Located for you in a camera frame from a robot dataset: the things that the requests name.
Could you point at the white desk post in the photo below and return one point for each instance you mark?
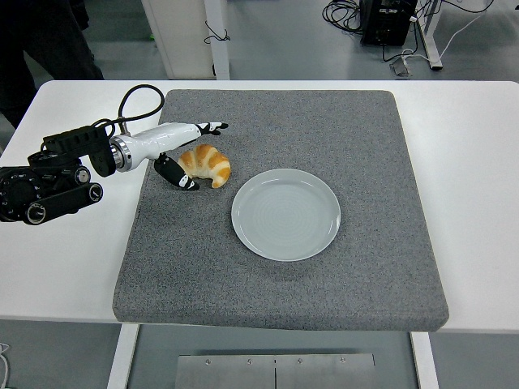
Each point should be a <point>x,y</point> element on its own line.
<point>217,52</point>

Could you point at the round grey plate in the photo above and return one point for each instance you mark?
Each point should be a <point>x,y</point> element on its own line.
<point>286,215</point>

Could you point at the grey metal plate with screws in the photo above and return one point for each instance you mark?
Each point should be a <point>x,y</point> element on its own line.
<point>275,370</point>

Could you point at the white cabinet panel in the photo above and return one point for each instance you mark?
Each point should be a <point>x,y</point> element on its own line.
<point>182,32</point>

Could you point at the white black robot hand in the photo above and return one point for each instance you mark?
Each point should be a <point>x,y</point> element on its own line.
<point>162,138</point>

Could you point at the grey felt mat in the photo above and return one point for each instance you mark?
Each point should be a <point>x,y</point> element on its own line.
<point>284,291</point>

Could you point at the white desk leg with foot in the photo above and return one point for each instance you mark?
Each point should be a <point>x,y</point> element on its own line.
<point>430,32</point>

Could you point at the black computer box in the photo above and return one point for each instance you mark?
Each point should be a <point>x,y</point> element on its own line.
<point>385,20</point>

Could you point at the golden croissant bread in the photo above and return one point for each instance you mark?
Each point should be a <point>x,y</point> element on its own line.
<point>208,162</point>

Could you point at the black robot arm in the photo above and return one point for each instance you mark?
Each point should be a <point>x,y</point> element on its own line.
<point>57,198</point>

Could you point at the person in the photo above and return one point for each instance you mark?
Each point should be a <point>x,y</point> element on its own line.
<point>44,36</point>

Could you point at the clear plastic floor piece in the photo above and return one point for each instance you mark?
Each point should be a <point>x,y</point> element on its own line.
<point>400,68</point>

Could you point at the white table leg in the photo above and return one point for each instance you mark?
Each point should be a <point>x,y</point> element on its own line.
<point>121,356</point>
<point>425,360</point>

